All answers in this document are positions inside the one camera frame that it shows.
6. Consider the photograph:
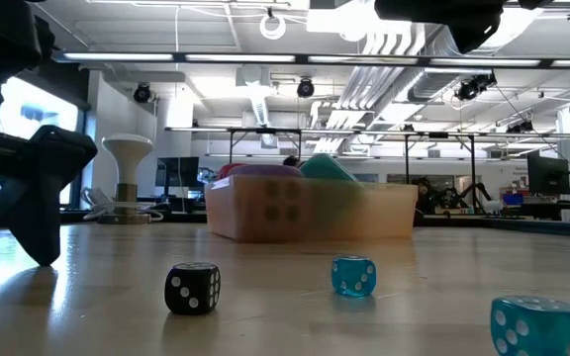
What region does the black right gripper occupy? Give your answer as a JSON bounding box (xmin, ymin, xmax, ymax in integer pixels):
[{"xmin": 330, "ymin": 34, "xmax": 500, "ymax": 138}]
[{"xmin": 373, "ymin": 0, "xmax": 508, "ymax": 55}]

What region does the large red foam die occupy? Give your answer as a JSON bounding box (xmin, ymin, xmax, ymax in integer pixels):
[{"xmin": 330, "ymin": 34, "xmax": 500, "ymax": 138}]
[{"xmin": 216, "ymin": 162, "xmax": 247, "ymax": 181}]

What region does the large cyan foam die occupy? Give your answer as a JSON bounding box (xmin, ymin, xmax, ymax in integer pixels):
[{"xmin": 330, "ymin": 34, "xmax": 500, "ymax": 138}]
[{"xmin": 298, "ymin": 152, "xmax": 359, "ymax": 183}]

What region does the orange translucent plastic bin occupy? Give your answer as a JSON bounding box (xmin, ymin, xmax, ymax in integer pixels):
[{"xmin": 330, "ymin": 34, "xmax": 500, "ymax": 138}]
[{"xmin": 204, "ymin": 173, "xmax": 420, "ymax": 244}]

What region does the large purple foam die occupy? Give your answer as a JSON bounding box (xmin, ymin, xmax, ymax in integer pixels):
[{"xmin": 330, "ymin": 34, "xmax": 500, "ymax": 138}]
[{"xmin": 225, "ymin": 163, "xmax": 307, "ymax": 179}]

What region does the small teal translucent die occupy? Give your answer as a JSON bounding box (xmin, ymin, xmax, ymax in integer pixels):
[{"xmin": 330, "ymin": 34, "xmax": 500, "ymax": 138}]
[
  {"xmin": 489, "ymin": 295, "xmax": 570, "ymax": 356},
  {"xmin": 330, "ymin": 255, "xmax": 378, "ymax": 299}
]

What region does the black monitor on arm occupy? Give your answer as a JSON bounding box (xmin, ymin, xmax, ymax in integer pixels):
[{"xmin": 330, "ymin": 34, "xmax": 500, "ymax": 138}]
[{"xmin": 526, "ymin": 154, "xmax": 570, "ymax": 197}]

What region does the white bulb lamp metal base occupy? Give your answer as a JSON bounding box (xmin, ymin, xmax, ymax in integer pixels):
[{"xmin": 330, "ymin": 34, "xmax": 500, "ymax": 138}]
[{"xmin": 97, "ymin": 133, "xmax": 155, "ymax": 225}]

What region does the black computer monitor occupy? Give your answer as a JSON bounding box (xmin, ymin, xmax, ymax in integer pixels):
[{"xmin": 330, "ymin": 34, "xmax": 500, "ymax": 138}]
[{"xmin": 154, "ymin": 156, "xmax": 201, "ymax": 189}]

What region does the small black die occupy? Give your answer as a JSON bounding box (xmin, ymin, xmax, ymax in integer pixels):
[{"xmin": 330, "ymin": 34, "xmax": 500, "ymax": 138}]
[{"xmin": 163, "ymin": 262, "xmax": 222, "ymax": 316}]

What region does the black overhead light bar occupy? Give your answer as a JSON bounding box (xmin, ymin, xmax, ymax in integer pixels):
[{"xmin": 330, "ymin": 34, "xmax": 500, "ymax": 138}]
[{"xmin": 54, "ymin": 51, "xmax": 570, "ymax": 69}]

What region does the white lamp cable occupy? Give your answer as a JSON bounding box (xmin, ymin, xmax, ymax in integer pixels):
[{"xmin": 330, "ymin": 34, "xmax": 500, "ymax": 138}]
[{"xmin": 80, "ymin": 186, "xmax": 166, "ymax": 223}]

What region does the silver ventilation duct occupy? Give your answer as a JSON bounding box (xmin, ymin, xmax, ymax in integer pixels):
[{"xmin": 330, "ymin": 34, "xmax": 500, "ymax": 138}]
[{"xmin": 406, "ymin": 9, "xmax": 546, "ymax": 103}]

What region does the black ceiling camera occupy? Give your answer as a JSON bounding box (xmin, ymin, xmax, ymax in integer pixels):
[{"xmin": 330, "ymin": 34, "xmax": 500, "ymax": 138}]
[
  {"xmin": 455, "ymin": 72, "xmax": 498, "ymax": 102},
  {"xmin": 133, "ymin": 82, "xmax": 152, "ymax": 104},
  {"xmin": 296, "ymin": 77, "xmax": 316, "ymax": 99}
]

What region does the white coiled cable ring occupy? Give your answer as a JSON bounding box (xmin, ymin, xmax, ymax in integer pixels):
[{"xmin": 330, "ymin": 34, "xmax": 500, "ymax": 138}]
[{"xmin": 258, "ymin": 13, "xmax": 287, "ymax": 41}]

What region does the black background frame rig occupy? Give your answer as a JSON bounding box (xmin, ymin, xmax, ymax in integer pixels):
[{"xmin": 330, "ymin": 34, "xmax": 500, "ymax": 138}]
[{"xmin": 165, "ymin": 126, "xmax": 568, "ymax": 199}]

